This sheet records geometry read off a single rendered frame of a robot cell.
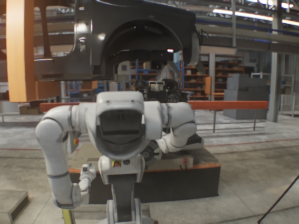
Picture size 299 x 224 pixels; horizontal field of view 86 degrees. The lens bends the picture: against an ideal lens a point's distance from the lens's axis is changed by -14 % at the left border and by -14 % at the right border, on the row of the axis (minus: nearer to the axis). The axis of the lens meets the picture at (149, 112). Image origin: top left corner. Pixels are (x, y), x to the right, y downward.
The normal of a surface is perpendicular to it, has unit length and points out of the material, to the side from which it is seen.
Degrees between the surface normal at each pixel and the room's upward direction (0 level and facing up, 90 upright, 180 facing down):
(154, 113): 34
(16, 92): 90
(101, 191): 90
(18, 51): 90
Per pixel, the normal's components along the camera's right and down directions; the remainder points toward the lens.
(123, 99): 0.13, -0.67
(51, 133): 0.22, 0.11
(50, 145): 0.20, 0.37
